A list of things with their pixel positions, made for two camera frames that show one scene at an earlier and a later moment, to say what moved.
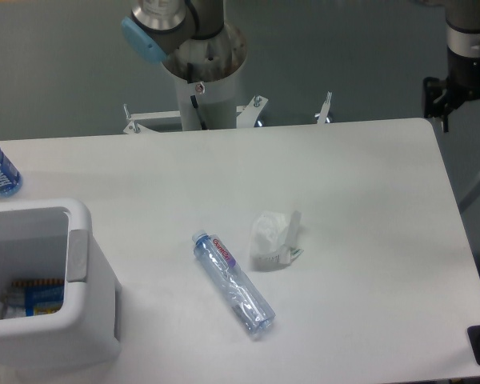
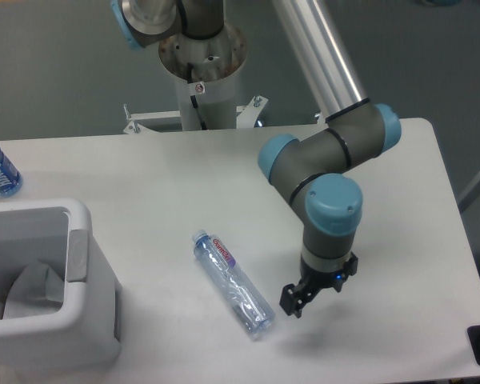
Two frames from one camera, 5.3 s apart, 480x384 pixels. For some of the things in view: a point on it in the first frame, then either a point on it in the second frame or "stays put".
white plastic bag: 274,234 → 36,291
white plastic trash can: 49,239 stays put
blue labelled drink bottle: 2,177 stays put
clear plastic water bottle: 243,297 stays put
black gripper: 468,79 → 294,298
